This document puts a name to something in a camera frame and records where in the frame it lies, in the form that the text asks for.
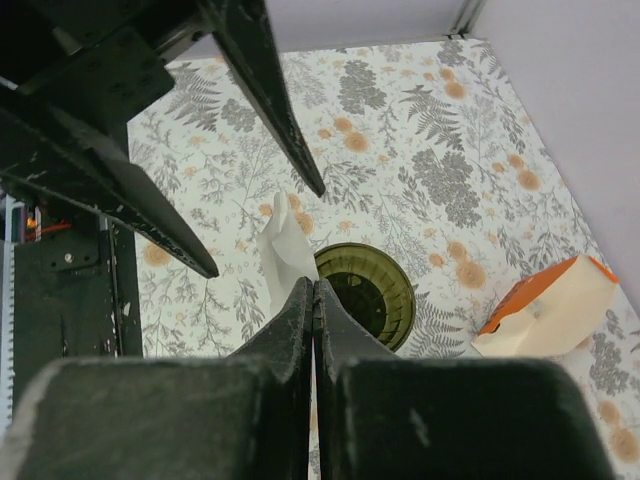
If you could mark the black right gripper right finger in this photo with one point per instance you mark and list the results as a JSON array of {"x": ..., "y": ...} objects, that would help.
[{"x": 384, "y": 417}]

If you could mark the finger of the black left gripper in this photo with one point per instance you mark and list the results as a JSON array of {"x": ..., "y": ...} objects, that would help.
[{"x": 242, "y": 30}]

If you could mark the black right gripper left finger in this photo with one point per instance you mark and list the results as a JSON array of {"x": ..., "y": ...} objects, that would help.
[{"x": 244, "y": 416}]

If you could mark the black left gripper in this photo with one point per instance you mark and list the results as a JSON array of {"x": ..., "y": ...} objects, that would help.
[{"x": 102, "y": 62}]

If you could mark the green glass coffee dripper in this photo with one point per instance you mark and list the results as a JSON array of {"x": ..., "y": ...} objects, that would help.
[{"x": 372, "y": 288}]

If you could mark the white paper coffee filter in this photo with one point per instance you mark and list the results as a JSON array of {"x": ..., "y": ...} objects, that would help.
[{"x": 285, "y": 253}]

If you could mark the orange coffee filter box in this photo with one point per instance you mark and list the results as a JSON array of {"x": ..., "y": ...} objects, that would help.
[{"x": 549, "y": 313}]

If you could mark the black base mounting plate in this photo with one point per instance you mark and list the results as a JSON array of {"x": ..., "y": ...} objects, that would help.
[{"x": 75, "y": 291}]

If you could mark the floral patterned tablecloth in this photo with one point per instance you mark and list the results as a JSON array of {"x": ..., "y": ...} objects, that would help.
[{"x": 426, "y": 152}]

